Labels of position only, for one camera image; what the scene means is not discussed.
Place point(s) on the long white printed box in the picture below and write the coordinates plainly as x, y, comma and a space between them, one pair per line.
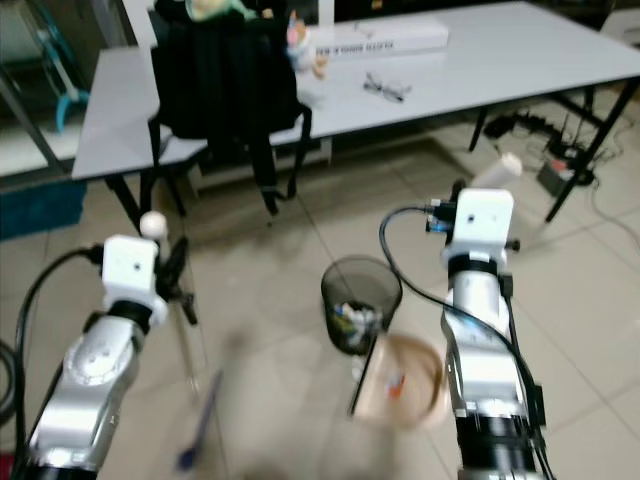
400, 38

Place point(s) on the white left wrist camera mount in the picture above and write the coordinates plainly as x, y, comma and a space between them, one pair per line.
130, 275

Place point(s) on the green plush toy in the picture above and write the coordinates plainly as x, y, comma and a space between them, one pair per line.
220, 8

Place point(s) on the black-framed eyeglasses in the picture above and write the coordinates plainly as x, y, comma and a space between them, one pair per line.
385, 88

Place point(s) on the grey folding table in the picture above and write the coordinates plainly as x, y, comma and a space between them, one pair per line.
490, 60

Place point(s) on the black backpack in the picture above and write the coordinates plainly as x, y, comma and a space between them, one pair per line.
220, 80

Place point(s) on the teal metal stand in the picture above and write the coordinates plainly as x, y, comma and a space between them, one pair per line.
72, 100

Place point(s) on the black mesh waste bin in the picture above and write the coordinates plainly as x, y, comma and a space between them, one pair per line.
360, 290

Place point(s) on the small toy figure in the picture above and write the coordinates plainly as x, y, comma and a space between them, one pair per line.
302, 50

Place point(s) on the black power strip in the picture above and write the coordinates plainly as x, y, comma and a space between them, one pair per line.
510, 125

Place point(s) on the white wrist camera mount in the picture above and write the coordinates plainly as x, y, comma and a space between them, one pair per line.
130, 275
485, 225

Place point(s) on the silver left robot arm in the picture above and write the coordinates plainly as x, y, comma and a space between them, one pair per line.
95, 380

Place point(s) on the purple-bristled broom with ball top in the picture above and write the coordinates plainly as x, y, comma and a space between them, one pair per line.
153, 225

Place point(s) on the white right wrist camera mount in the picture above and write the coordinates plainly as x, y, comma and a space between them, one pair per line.
485, 225

